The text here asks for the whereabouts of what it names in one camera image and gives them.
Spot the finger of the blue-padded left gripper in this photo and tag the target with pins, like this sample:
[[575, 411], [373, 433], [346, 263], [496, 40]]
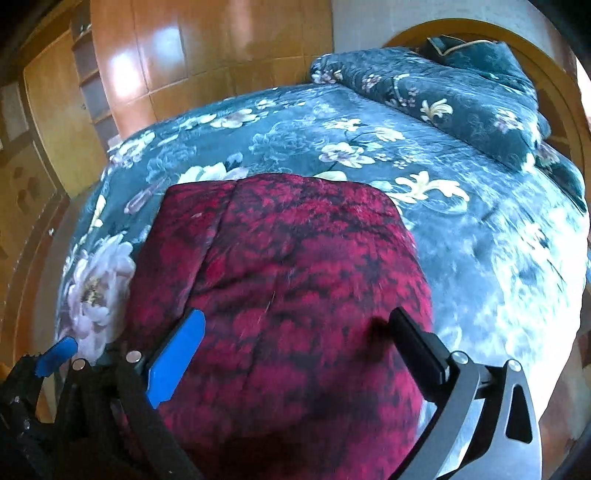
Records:
[[51, 360]]

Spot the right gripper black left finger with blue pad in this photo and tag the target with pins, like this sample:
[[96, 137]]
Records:
[[108, 418]]

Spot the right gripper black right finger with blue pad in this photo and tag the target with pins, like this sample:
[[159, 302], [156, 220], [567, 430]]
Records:
[[484, 426]]

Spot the red black patterned garment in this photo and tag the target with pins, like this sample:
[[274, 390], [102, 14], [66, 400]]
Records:
[[296, 377]]

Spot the dark teal floral bedspread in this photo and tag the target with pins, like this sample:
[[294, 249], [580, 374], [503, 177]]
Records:
[[503, 251]]

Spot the orange wooden wardrobe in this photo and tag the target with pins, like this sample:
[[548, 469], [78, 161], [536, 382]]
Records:
[[119, 101]]

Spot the folded teal floral quilt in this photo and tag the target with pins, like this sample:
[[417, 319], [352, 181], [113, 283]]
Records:
[[502, 124]]

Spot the wooden bed headboard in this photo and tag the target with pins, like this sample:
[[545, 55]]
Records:
[[559, 95]]

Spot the teal floral pillow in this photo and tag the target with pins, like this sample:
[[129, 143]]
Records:
[[492, 60]]

